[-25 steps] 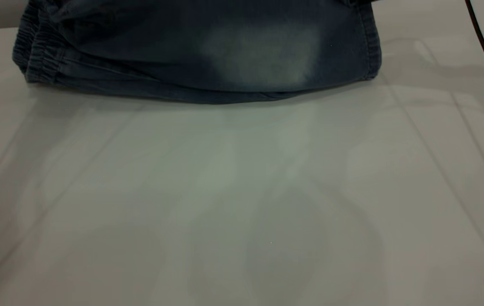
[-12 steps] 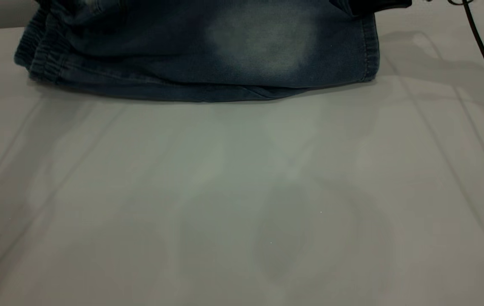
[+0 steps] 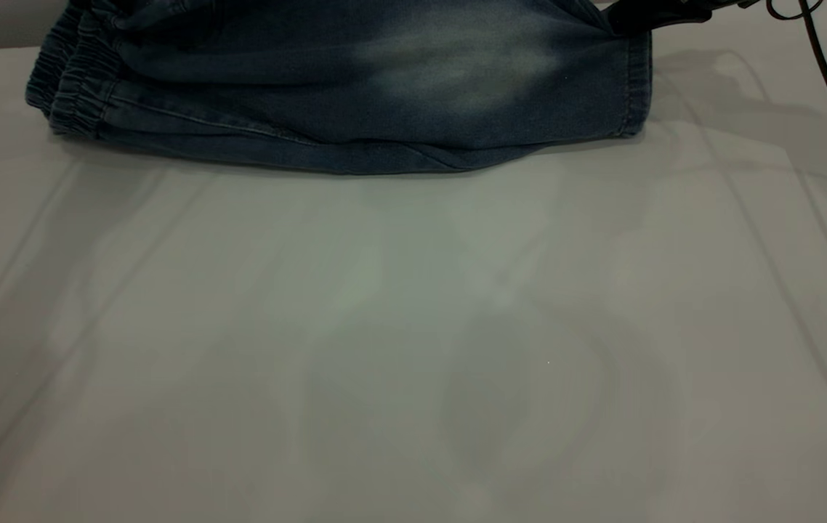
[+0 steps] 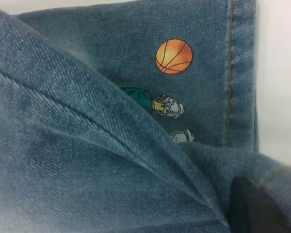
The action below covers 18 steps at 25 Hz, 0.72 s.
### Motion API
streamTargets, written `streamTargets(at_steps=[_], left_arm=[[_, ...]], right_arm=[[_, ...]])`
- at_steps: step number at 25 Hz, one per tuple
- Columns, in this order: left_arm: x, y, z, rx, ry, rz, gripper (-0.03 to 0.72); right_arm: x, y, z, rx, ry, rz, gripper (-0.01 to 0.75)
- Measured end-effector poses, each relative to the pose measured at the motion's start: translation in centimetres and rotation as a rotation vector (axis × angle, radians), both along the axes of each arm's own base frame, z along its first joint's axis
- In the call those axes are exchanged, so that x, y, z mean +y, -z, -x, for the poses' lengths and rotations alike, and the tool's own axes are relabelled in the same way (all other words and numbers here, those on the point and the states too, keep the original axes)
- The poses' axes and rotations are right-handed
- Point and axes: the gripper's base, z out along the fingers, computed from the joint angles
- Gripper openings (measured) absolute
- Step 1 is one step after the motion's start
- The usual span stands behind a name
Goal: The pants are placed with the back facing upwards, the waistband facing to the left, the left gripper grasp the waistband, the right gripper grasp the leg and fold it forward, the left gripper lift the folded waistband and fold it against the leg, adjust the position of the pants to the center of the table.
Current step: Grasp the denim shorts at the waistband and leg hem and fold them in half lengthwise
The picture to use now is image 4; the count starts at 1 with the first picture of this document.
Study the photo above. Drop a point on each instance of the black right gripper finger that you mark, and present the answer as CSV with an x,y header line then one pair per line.
x,y
254,211

